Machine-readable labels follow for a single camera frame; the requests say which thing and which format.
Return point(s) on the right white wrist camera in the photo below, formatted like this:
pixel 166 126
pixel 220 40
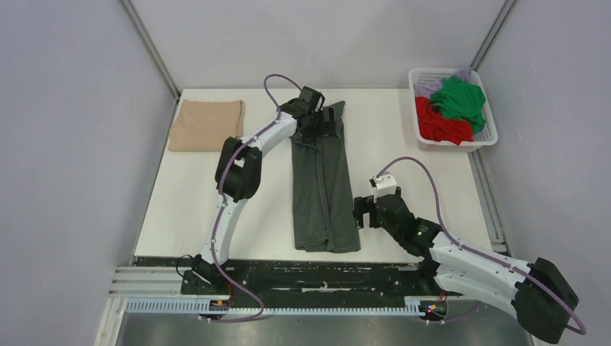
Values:
pixel 383 185

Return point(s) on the right aluminium corner post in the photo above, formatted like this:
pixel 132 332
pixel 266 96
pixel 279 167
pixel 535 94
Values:
pixel 496 27

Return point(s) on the dark grey t shirt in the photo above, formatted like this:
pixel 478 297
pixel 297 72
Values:
pixel 323 206

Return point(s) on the white plastic laundry basket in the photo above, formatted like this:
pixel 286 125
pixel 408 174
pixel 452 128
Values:
pixel 488 136

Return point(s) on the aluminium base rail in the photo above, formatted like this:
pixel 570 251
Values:
pixel 168 281

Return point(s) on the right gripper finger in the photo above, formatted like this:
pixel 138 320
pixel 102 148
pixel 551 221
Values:
pixel 362 218
pixel 364 203

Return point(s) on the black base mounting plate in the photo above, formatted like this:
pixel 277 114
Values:
pixel 311 285

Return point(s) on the green t shirt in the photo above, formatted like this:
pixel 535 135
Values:
pixel 459 100

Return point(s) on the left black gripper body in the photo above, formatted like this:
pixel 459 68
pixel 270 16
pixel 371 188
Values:
pixel 316 117

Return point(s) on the white slotted cable duct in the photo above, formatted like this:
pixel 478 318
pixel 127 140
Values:
pixel 207 306

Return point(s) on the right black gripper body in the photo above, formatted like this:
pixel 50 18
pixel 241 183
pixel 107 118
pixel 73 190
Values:
pixel 380 223

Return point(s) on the aluminium corner post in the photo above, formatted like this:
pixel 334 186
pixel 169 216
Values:
pixel 496 27
pixel 146 40

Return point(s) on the red t shirt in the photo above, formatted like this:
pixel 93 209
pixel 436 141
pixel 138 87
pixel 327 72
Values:
pixel 433 126

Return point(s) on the folded beige t shirt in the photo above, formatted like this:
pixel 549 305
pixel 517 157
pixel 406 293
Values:
pixel 205 126

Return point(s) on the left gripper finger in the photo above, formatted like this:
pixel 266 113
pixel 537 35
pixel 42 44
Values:
pixel 329 122
pixel 310 135

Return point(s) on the left aluminium corner post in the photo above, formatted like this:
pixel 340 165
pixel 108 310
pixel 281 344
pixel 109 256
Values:
pixel 146 40

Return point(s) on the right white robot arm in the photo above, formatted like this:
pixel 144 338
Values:
pixel 535 293

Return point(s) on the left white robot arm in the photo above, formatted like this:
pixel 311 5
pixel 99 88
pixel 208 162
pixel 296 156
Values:
pixel 238 177

